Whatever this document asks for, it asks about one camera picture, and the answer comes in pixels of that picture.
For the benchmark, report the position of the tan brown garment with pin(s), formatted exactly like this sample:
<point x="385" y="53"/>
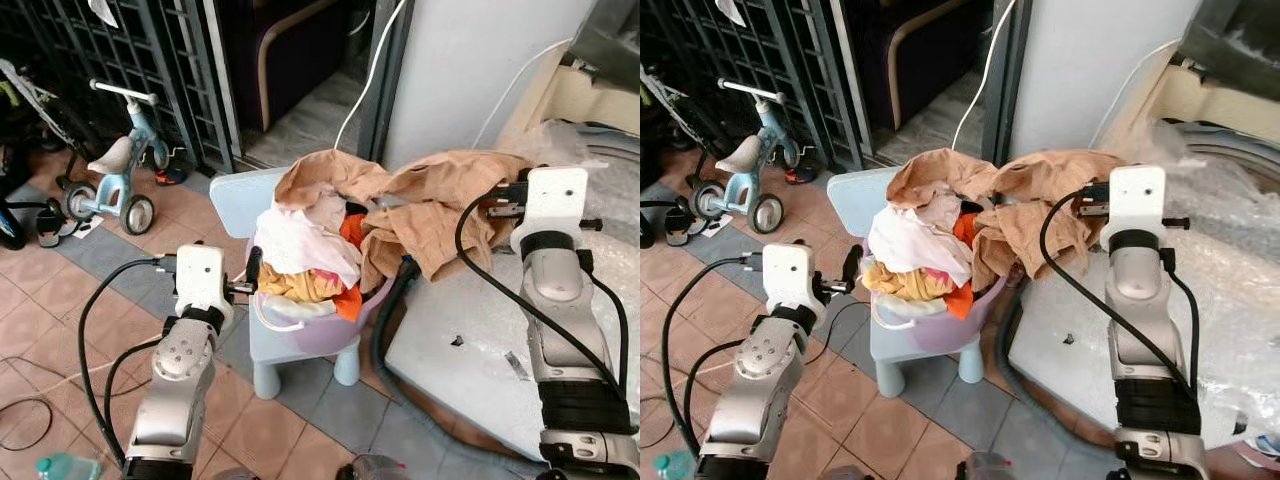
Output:
<point x="440" y="200"/>
<point x="1040" y="175"/>

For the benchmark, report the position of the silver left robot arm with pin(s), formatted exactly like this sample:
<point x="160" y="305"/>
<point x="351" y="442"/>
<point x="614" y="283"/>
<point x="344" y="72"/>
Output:
<point x="170" y="400"/>
<point x="745" y="400"/>

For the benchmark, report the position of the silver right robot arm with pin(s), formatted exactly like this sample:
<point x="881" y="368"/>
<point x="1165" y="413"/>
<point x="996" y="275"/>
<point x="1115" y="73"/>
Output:
<point x="555" y="290"/>
<point x="1135" y="300"/>

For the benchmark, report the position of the plastic covered washing machine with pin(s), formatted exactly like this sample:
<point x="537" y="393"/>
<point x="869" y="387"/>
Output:
<point x="470" y="335"/>
<point x="1070" y="345"/>

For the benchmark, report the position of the yellow garment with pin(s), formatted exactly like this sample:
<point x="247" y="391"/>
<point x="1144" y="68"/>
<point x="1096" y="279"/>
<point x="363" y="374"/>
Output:
<point x="300" y="286"/>
<point x="905" y="285"/>

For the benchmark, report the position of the white garment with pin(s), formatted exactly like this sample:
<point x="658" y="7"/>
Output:
<point x="300" y="245"/>
<point x="910" y="245"/>

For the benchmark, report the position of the light blue child chair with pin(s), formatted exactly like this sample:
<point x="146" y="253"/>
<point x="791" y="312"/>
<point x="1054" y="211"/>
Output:
<point x="240" y="200"/>
<point x="855" y="200"/>

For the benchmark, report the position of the purple plastic laundry basin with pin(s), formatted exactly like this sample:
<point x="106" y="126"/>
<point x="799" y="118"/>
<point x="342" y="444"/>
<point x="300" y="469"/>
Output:
<point x="940" y="330"/>
<point x="320" y="335"/>

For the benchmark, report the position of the orange garment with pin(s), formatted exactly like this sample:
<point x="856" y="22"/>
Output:
<point x="351" y="230"/>
<point x="963" y="230"/>

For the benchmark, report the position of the red and black shoe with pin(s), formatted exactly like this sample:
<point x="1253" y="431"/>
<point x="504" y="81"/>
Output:
<point x="800" y="175"/>
<point x="172" y="176"/>

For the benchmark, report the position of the light blue child tricycle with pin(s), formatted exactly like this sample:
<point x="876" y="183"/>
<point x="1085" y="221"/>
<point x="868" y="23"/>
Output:
<point x="741" y="190"/>
<point x="112" y="190"/>

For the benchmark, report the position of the black bicycle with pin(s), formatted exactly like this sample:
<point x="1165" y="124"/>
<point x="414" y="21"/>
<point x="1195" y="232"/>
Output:
<point x="648" y="225"/>
<point x="10" y="225"/>

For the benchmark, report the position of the grey robot leg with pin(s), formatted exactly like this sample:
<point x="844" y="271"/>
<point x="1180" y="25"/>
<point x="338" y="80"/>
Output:
<point x="985" y="468"/>
<point x="372" y="468"/>

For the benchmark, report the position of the dark sofa with tan trim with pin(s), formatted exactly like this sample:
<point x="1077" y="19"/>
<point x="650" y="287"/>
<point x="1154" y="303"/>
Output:
<point x="290" y="40"/>
<point x="910" y="40"/>

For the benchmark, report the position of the black metal grille gate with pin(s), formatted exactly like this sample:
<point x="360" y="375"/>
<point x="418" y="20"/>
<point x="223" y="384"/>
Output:
<point x="130" y="40"/>
<point x="760" y="40"/>

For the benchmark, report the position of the blue slipper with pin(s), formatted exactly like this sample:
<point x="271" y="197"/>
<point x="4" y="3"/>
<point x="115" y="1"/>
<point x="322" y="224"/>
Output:
<point x="1262" y="450"/>

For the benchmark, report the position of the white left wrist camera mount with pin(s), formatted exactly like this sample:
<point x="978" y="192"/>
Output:
<point x="790" y="272"/>
<point x="200" y="275"/>

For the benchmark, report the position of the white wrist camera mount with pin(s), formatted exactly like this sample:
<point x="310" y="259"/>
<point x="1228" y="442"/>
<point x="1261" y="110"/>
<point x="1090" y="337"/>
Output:
<point x="200" y="275"/>
<point x="790" y="272"/>
<point x="1135" y="200"/>
<point x="552" y="205"/>

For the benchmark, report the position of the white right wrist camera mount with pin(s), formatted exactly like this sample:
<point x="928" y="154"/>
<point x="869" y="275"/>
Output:
<point x="552" y="205"/>
<point x="1135" y="200"/>

